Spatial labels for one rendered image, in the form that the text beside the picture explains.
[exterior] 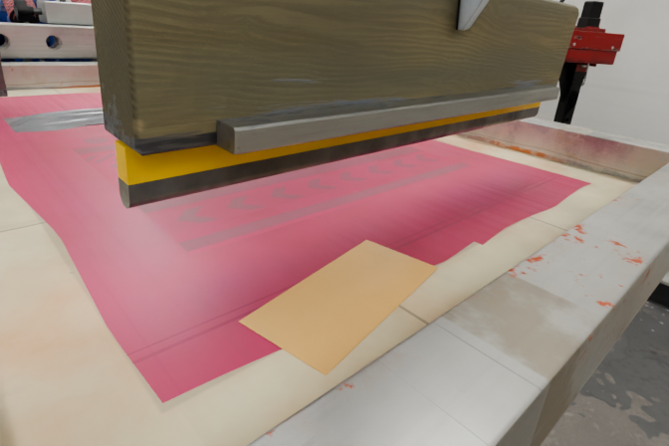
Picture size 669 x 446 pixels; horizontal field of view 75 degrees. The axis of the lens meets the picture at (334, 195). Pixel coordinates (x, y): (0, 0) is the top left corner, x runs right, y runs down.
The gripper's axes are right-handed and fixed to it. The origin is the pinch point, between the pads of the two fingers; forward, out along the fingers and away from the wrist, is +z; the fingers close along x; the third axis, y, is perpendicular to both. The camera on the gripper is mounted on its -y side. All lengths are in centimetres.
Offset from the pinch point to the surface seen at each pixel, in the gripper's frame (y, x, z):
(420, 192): -4.3, -2.5, 13.8
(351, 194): 0.9, -5.3, 13.8
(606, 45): -130, -29, 2
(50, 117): 14.4, -37.5, 13.2
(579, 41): -122, -34, 1
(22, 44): 11, -68, 8
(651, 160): -25.5, 8.3, 11.4
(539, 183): -15.9, 2.3, 13.8
